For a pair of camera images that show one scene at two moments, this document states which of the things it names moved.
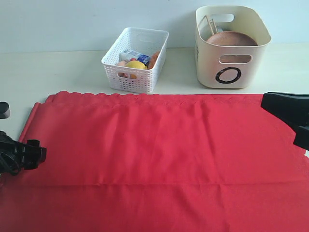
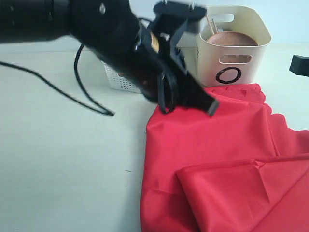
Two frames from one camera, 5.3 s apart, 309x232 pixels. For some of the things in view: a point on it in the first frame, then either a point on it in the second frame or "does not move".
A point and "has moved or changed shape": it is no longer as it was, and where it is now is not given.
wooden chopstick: x=215 y=26 does not move
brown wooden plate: x=233 y=38 does not move
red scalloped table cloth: x=130 y=162 has moved or changed shape
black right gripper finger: x=293 y=108 → x=300 y=65
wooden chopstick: x=209 y=24 does not move
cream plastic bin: x=220 y=66 does not move
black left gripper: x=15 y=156 → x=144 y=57
